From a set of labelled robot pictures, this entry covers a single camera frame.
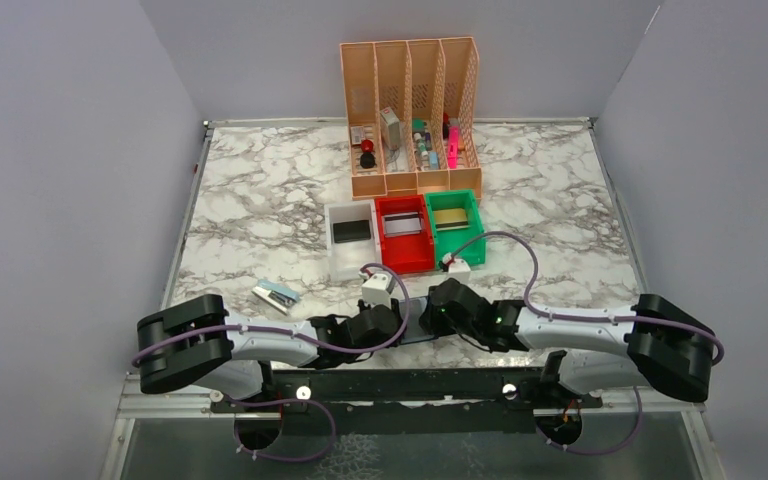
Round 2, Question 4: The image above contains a navy blue card holder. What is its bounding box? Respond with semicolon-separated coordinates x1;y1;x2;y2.
391;296;437;345

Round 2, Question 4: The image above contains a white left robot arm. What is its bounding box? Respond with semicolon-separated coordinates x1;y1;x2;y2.
132;294;406;411

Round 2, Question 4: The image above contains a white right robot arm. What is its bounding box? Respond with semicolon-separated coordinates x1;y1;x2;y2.
420;279;723;407

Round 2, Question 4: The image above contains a gold card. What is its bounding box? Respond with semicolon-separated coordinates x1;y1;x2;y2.
432;208;469;231

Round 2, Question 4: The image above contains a black card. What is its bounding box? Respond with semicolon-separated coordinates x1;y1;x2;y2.
331;220;372;244

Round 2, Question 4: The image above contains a silver card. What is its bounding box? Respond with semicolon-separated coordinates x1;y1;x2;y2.
382;212;423;238

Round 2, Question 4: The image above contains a white plastic bin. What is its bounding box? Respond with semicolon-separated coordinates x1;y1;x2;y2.
324;200;382;282

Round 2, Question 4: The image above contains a red plastic bin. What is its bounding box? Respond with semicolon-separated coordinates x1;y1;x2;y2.
374;195;435;274

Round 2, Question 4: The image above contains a green plastic bin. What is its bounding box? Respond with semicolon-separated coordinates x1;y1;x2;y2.
424;189;485;266

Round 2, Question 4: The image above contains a light blue stapler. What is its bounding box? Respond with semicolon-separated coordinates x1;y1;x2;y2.
251;279;300;314

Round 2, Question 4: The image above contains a red and black stamp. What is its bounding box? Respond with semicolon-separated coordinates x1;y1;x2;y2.
359;139;377;169

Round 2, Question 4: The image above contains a pink highlighter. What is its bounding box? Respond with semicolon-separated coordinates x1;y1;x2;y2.
447;126;460;170

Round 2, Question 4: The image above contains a white box in organizer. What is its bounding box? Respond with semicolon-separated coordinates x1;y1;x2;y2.
379;107;402;151

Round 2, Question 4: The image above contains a peach desk file organizer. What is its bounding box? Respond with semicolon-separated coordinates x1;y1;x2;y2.
339;36;483;200

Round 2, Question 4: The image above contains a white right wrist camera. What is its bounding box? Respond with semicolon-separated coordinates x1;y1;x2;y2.
440;257;472;284

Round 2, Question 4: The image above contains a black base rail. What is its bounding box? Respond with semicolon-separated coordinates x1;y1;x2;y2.
210;367;572;435

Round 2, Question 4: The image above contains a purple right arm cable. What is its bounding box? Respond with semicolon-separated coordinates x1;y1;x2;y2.
443;231;724;458

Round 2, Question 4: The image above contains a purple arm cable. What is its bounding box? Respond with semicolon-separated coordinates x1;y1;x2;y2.
443;231;724;458
130;262;413;464

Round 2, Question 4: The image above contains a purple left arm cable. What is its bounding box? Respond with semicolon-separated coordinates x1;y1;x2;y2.
130;262;413;464

